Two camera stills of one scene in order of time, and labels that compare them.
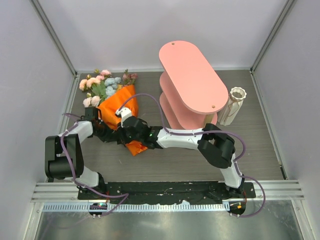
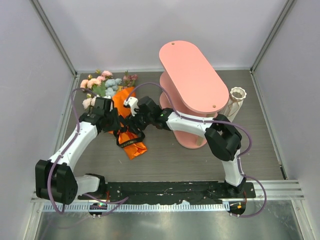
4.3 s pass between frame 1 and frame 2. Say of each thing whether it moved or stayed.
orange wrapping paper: stayed
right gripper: moved
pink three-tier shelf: stayed
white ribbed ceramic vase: stayed
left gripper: moved
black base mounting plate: stayed
